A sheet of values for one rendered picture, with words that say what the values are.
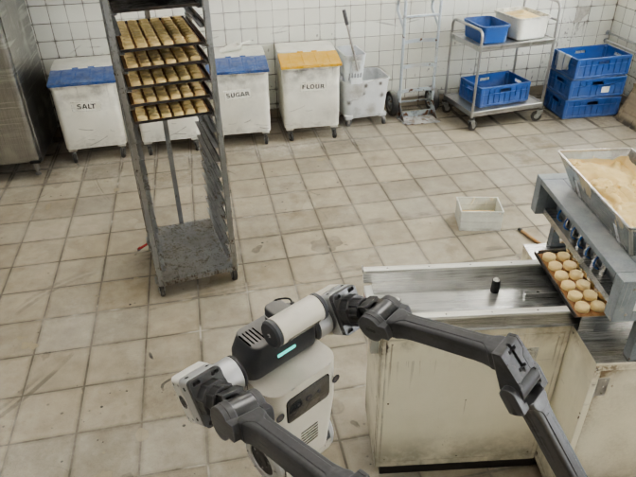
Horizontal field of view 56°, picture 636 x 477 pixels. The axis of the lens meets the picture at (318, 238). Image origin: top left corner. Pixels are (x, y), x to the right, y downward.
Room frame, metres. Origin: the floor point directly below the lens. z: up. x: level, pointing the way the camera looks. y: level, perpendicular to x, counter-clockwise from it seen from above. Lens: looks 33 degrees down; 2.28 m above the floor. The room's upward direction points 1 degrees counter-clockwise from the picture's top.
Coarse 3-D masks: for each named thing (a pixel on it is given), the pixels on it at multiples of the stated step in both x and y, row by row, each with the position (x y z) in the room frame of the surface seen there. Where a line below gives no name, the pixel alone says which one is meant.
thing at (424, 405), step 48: (384, 288) 1.84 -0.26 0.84; (432, 288) 1.84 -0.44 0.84; (480, 288) 1.83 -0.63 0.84; (528, 288) 1.83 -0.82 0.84; (528, 336) 1.60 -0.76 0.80; (384, 384) 1.58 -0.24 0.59; (432, 384) 1.59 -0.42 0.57; (480, 384) 1.60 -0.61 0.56; (384, 432) 1.58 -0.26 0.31; (432, 432) 1.59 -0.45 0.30; (480, 432) 1.60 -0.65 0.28; (528, 432) 1.61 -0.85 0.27
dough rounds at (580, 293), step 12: (564, 252) 1.95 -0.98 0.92; (552, 264) 1.87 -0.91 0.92; (564, 264) 1.87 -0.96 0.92; (576, 264) 1.87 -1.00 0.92; (564, 276) 1.79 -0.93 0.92; (576, 276) 1.79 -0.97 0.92; (564, 288) 1.73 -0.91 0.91; (576, 288) 1.74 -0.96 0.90; (588, 288) 1.73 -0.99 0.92; (576, 300) 1.66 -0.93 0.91; (588, 300) 1.67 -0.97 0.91; (600, 300) 1.67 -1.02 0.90; (576, 312) 1.61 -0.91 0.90; (588, 312) 1.60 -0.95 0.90; (600, 312) 1.60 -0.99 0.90
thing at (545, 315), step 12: (420, 312) 1.62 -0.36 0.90; (432, 312) 1.62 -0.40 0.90; (444, 312) 1.62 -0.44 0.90; (456, 312) 1.62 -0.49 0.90; (468, 312) 1.62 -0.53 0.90; (480, 312) 1.62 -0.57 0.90; (492, 312) 1.62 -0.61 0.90; (504, 312) 1.61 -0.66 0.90; (516, 312) 1.61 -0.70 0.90; (528, 312) 1.61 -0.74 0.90; (540, 312) 1.61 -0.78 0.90; (552, 312) 1.61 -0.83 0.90; (564, 312) 1.62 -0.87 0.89; (456, 324) 1.60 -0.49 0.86; (468, 324) 1.60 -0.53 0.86; (480, 324) 1.60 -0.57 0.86; (492, 324) 1.61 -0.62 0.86; (504, 324) 1.61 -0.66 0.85; (516, 324) 1.61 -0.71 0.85; (528, 324) 1.61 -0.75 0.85; (540, 324) 1.61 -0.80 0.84; (552, 324) 1.62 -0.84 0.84
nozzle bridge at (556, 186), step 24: (552, 192) 1.98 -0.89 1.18; (552, 216) 2.02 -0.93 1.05; (576, 216) 1.80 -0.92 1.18; (552, 240) 2.10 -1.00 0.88; (576, 240) 1.84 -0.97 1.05; (600, 240) 1.64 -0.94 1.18; (600, 264) 1.69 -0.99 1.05; (624, 264) 1.51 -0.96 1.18; (600, 288) 1.57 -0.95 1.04; (624, 288) 1.42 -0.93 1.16; (624, 312) 1.42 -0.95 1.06
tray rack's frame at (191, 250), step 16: (176, 192) 3.49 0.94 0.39; (176, 224) 3.47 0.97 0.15; (192, 224) 3.47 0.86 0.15; (208, 224) 3.47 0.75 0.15; (160, 240) 3.27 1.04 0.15; (176, 240) 3.27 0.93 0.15; (192, 240) 3.27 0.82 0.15; (208, 240) 3.26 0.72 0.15; (176, 256) 3.09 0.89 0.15; (192, 256) 3.08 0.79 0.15; (208, 256) 3.08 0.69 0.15; (224, 256) 3.08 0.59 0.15; (176, 272) 2.92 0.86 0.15; (192, 272) 2.92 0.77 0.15; (208, 272) 2.92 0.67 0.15; (224, 272) 2.95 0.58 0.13
